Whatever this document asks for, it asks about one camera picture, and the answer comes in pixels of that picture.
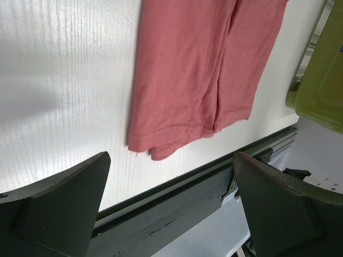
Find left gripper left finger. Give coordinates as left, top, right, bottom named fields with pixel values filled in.
left=1, top=152, right=110, bottom=256

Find salmon pink polo shirt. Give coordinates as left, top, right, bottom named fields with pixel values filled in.
left=127, top=1, right=287, bottom=161

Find olive green plastic basket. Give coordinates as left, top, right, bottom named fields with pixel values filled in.
left=285, top=1, right=342, bottom=133

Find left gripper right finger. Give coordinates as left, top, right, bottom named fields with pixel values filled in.
left=233, top=152, right=342, bottom=256

